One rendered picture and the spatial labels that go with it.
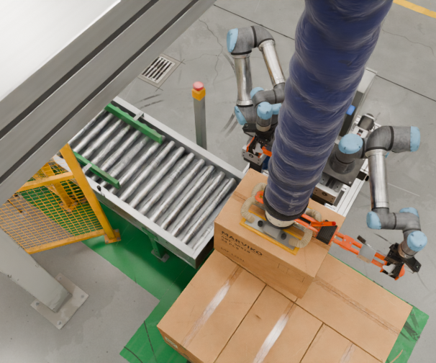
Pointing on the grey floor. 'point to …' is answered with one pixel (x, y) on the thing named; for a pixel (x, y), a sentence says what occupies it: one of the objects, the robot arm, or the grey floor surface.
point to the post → (200, 117)
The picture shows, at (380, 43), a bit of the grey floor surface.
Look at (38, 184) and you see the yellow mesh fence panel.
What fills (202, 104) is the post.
